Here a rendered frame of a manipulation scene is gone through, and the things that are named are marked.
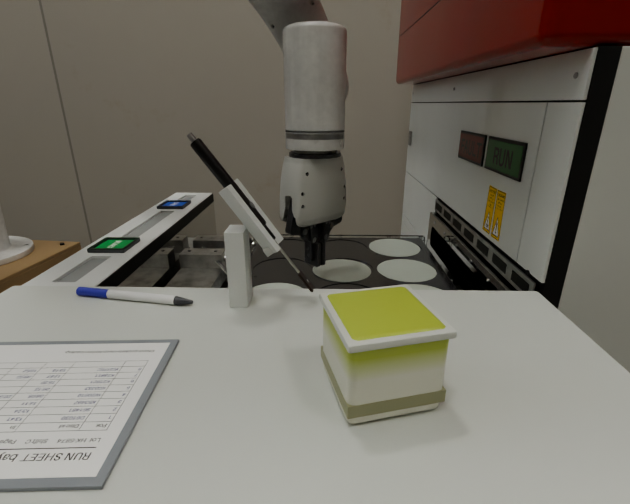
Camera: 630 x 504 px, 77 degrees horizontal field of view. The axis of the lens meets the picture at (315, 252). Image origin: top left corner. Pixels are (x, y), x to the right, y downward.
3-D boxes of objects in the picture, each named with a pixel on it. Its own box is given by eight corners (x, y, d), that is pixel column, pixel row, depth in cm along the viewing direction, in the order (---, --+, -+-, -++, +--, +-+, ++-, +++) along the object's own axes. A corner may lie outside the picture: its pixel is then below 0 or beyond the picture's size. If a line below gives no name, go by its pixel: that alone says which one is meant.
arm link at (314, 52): (294, 127, 61) (278, 131, 53) (292, 31, 56) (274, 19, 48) (348, 128, 60) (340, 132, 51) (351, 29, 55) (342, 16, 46)
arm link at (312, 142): (319, 127, 62) (319, 147, 63) (273, 130, 56) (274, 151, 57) (358, 130, 56) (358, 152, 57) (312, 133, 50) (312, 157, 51)
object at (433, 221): (432, 251, 92) (437, 211, 88) (520, 371, 51) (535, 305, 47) (425, 251, 92) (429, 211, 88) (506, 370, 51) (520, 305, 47)
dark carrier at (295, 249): (420, 240, 84) (420, 238, 84) (479, 325, 52) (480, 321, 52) (261, 239, 85) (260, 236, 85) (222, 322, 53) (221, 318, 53)
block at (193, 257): (226, 261, 77) (225, 247, 76) (222, 268, 74) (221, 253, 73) (186, 261, 77) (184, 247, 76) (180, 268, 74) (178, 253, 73)
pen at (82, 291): (194, 295, 43) (81, 285, 45) (189, 300, 42) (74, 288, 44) (195, 303, 43) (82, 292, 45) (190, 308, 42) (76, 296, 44)
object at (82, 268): (217, 244, 104) (212, 192, 99) (112, 384, 52) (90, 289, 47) (182, 244, 104) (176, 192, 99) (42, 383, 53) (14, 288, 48)
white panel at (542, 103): (409, 219, 127) (421, 84, 113) (536, 393, 51) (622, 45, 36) (399, 219, 127) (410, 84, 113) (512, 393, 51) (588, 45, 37)
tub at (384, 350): (400, 351, 35) (407, 281, 32) (446, 412, 28) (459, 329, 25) (318, 364, 33) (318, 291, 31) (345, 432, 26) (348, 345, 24)
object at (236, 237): (285, 293, 45) (282, 177, 40) (282, 310, 42) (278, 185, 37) (233, 293, 45) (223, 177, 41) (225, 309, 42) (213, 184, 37)
